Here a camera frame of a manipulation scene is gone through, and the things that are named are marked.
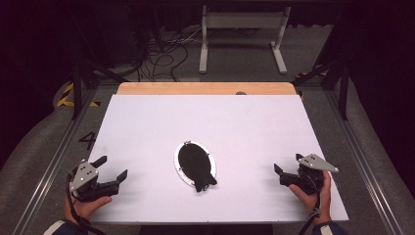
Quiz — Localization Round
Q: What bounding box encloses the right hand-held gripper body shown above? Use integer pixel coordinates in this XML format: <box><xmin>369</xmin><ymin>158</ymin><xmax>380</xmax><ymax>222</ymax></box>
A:
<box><xmin>279</xmin><ymin>153</ymin><xmax>340</xmax><ymax>194</ymax></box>

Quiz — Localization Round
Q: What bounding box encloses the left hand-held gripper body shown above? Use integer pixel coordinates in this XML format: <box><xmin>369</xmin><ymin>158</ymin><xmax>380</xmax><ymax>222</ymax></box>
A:
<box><xmin>69</xmin><ymin>160</ymin><xmax>120</xmax><ymax>203</ymax></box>

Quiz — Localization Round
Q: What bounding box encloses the oval photo frame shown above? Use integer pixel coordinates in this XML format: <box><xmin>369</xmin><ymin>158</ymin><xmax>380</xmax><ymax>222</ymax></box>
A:
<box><xmin>173</xmin><ymin>140</ymin><xmax>218</xmax><ymax>193</ymax></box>

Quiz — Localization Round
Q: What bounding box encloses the person's right hand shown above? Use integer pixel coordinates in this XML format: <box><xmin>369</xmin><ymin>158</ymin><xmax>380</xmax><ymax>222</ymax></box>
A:
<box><xmin>288</xmin><ymin>170</ymin><xmax>333</xmax><ymax>226</ymax></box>

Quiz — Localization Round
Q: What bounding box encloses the person's left hand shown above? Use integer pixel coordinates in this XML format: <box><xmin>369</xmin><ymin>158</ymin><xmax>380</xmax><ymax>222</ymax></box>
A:
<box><xmin>64</xmin><ymin>195</ymin><xmax>113</xmax><ymax>225</ymax></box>

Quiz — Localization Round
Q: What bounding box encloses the yellow black floor tape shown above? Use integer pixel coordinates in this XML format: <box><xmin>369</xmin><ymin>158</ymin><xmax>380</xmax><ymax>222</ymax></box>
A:
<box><xmin>57</xmin><ymin>82</ymin><xmax>101</xmax><ymax>108</ymax></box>

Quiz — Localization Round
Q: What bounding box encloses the black metal stand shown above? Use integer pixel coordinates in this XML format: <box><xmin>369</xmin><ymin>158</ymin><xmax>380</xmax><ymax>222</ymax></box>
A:
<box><xmin>292</xmin><ymin>58</ymin><xmax>350</xmax><ymax>121</ymax></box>
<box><xmin>69</xmin><ymin>58</ymin><xmax>128</xmax><ymax>121</ymax></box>

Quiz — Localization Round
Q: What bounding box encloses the white board sheet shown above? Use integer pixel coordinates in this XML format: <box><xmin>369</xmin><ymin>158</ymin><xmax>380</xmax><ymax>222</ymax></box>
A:
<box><xmin>87</xmin><ymin>94</ymin><xmax>349</xmax><ymax>225</ymax></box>

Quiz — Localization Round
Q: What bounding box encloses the wooden table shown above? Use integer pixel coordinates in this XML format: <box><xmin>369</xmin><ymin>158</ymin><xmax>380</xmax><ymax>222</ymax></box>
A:
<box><xmin>116</xmin><ymin>81</ymin><xmax>298</xmax><ymax>96</ymax></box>

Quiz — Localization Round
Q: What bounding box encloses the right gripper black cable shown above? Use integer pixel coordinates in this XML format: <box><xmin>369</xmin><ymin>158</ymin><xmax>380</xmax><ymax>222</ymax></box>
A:
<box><xmin>298</xmin><ymin>190</ymin><xmax>323</xmax><ymax>235</ymax></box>

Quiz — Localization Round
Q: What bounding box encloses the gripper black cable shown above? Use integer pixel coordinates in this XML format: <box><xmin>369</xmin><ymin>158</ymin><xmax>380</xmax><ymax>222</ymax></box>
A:
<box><xmin>66</xmin><ymin>172</ymin><xmax>107</xmax><ymax>235</ymax></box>
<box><xmin>298</xmin><ymin>190</ymin><xmax>323</xmax><ymax>235</ymax></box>

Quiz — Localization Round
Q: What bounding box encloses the aluminium floor rail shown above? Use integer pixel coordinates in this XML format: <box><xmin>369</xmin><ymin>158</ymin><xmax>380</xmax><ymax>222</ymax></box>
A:
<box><xmin>326</xmin><ymin>89</ymin><xmax>407</xmax><ymax>235</ymax></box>
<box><xmin>11</xmin><ymin>87</ymin><xmax>99</xmax><ymax>235</ymax></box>

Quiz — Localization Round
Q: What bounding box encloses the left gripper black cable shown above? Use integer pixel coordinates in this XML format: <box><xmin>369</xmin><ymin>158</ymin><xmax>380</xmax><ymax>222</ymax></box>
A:
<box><xmin>66</xmin><ymin>172</ymin><xmax>107</xmax><ymax>235</ymax></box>

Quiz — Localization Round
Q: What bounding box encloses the tangle of floor cables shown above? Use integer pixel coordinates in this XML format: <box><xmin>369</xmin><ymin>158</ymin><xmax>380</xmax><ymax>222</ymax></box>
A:
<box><xmin>136</xmin><ymin>27</ymin><xmax>204</xmax><ymax>82</ymax></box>

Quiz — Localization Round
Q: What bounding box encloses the white metal desk frame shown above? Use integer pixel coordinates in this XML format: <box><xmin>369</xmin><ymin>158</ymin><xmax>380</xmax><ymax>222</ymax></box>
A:
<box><xmin>199</xmin><ymin>4</ymin><xmax>292</xmax><ymax>75</ymax></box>

